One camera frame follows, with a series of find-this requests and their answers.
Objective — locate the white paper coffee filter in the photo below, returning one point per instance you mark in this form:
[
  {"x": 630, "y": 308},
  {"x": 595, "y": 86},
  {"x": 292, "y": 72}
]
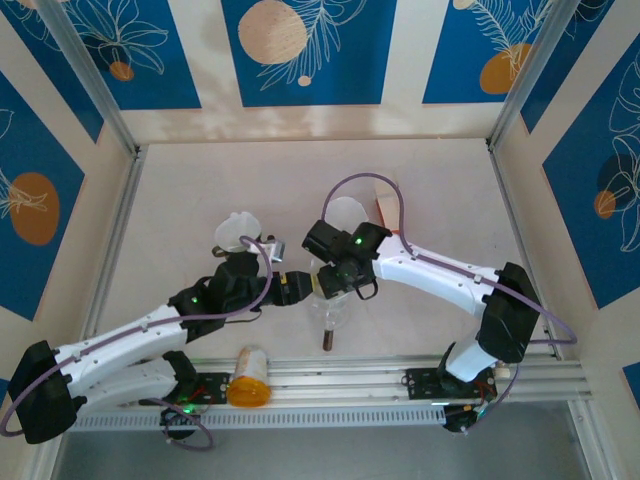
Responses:
[
  {"x": 345, "y": 212},
  {"x": 235, "y": 230}
]

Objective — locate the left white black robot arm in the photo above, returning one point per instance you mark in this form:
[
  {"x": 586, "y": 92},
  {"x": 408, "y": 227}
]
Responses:
[{"x": 130, "y": 350}]

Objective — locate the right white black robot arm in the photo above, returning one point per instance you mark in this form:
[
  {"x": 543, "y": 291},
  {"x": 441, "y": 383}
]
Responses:
[{"x": 430, "y": 280}]

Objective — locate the coffee filter pack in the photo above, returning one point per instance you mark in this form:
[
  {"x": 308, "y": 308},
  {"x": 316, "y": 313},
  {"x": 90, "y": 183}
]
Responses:
[{"x": 385, "y": 200}]

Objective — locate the orange lidded plastic jar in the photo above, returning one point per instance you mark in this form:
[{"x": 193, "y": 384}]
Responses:
[{"x": 250, "y": 390}]

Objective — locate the black controller board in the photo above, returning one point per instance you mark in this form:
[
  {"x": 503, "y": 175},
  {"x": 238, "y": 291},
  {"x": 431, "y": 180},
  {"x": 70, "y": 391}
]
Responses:
[
  {"x": 180, "y": 415},
  {"x": 465, "y": 417}
]

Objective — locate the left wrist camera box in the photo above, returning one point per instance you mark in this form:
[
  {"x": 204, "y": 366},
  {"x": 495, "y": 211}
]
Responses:
[{"x": 275, "y": 251}]

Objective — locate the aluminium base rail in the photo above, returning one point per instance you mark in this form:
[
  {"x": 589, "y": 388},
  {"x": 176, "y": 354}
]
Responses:
[{"x": 350, "y": 380}]

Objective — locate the aluminium side rail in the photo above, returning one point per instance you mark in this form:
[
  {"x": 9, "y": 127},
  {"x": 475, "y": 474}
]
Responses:
[
  {"x": 127, "y": 200},
  {"x": 505, "y": 200}
]

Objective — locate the aluminium frame post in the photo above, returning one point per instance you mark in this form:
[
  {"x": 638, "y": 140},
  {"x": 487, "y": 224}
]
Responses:
[
  {"x": 90, "y": 75},
  {"x": 532, "y": 75}
]

